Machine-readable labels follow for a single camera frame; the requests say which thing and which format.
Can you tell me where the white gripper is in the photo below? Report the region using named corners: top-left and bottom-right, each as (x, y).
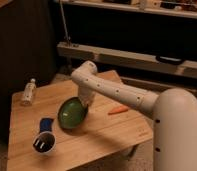
top-left (78, 86), bottom-right (95, 107)

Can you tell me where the green ceramic bowl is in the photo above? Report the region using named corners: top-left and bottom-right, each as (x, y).
top-left (58, 97), bottom-right (88, 130)

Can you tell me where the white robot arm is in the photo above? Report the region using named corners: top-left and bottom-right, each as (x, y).
top-left (71, 61), bottom-right (197, 171)

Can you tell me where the orange carrot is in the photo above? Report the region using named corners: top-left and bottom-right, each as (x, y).
top-left (108, 106), bottom-right (129, 115)

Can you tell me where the blue sponge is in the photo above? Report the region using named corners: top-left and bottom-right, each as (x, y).
top-left (39, 118), bottom-right (54, 132)

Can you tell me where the wooden lower shelf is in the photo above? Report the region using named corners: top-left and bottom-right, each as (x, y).
top-left (57, 42), bottom-right (197, 79)

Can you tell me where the wooden shelf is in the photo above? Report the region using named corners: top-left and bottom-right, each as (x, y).
top-left (53, 0), bottom-right (197, 20)
top-left (57, 42), bottom-right (197, 79)

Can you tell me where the clear plastic bottle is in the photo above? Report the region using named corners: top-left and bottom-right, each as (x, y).
top-left (21, 78), bottom-right (36, 106)

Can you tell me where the metal stand pole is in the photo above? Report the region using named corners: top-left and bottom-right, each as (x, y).
top-left (59, 0), bottom-right (78, 47)

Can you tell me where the wooden upper shelf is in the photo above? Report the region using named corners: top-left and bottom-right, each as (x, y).
top-left (53, 0), bottom-right (197, 20)

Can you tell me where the black handle on shelf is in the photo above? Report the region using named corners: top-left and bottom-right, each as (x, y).
top-left (155, 56), bottom-right (185, 65)

